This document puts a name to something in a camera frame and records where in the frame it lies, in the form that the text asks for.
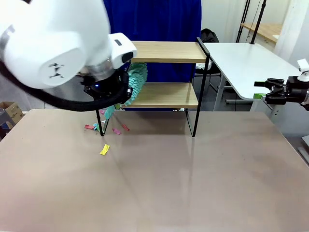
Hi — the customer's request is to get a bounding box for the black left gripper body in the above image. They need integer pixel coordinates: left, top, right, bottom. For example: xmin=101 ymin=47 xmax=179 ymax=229
xmin=81 ymin=67 xmax=133 ymax=102

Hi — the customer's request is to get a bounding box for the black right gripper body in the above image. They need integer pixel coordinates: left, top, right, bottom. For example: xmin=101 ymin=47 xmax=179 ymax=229
xmin=284 ymin=75 xmax=306 ymax=105

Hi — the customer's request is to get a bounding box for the teal microfiber duster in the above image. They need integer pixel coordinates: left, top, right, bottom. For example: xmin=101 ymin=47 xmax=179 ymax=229
xmin=103 ymin=62 xmax=148 ymax=121

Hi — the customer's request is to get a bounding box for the white table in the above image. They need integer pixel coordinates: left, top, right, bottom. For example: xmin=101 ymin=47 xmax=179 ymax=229
xmin=202 ymin=42 xmax=301 ymax=120

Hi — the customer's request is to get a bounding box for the wooden background table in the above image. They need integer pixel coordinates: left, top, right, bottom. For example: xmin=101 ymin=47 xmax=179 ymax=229
xmin=240 ymin=23 xmax=283 ymax=44

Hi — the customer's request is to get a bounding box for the white curtain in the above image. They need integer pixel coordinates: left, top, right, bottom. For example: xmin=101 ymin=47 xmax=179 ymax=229
xmin=274 ymin=0 xmax=309 ymax=66

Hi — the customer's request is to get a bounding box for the black stand pole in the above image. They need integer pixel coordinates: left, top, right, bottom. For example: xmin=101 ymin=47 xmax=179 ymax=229
xmin=249 ymin=0 xmax=267 ymax=45

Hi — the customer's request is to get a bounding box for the yellow paper scrap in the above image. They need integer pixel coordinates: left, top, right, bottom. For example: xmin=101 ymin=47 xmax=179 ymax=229
xmin=99 ymin=144 xmax=111 ymax=156

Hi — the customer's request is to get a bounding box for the black tripod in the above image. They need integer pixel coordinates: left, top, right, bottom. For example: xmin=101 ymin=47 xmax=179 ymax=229
xmin=236 ymin=0 xmax=252 ymax=44

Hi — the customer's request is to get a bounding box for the black chair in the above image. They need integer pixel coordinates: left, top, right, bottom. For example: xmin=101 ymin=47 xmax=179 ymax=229
xmin=194 ymin=28 xmax=227 ymax=94

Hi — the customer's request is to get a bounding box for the blue curtain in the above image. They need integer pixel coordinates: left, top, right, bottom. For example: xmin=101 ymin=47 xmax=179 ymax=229
xmin=103 ymin=0 xmax=202 ymax=112

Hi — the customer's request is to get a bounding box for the cardboard box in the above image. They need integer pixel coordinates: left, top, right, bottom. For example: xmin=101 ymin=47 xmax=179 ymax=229
xmin=0 ymin=101 xmax=25 ymax=128

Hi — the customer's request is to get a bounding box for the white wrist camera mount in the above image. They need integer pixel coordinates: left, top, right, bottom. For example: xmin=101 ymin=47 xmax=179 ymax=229
xmin=296 ymin=59 xmax=309 ymax=82

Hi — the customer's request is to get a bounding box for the black corrugated cable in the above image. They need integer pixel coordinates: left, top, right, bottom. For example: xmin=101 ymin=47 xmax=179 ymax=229
xmin=0 ymin=60 xmax=130 ymax=112

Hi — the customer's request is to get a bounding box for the two-tier wooden shelf black frame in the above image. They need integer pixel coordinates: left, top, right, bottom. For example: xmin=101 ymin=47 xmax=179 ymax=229
xmin=96 ymin=36 xmax=211 ymax=138

